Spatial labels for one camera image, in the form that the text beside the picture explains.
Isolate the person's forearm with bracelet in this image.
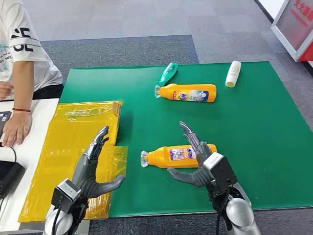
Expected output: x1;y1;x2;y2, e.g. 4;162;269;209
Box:
11;60;35;113

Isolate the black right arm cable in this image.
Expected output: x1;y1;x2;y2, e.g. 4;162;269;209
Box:
215;207;222;235

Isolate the person's hand with bracelet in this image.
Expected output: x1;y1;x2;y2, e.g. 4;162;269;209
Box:
2;110;33;148

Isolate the yellow plastic sheet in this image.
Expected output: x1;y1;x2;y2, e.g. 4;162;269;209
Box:
18;100;128;224

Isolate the thin black desk cable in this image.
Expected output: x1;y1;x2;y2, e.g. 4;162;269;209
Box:
8;146;17;163

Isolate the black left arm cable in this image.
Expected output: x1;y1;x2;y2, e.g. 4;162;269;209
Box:
51;206;62;235

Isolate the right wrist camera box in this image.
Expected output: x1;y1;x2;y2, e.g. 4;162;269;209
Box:
203;152;238;195

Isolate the person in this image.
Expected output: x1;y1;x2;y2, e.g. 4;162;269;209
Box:
0;0;65;148

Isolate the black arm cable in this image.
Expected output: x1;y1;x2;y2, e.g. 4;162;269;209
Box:
51;206;62;235
215;207;222;235

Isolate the laptop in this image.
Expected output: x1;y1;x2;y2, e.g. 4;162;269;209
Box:
0;111;12;139

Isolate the orange bottle with blue label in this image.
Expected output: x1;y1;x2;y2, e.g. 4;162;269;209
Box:
155;83;217;103

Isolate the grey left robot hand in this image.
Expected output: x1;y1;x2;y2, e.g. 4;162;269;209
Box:
71;125;126;199

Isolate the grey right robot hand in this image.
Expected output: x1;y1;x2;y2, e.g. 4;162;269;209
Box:
167;120;216;188

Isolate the person's bare hand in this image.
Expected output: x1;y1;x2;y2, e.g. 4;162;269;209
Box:
0;81;14;101

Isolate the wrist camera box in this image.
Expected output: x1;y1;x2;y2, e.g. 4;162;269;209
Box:
51;178;82;215
203;152;238;195

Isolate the green bottle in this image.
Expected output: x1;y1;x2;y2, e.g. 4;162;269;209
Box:
158;62;179;87

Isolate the white framed red sign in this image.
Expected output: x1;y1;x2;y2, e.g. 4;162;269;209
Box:
271;0;313;62

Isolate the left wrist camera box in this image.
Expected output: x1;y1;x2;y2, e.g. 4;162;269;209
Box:
51;178;82;215

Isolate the black box device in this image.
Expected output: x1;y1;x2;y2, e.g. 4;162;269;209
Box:
0;160;26;199

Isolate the green mat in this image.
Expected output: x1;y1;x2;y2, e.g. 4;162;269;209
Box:
59;61;313;218

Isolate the orange bottle with white label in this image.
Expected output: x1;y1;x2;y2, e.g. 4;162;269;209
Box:
140;143;218;169

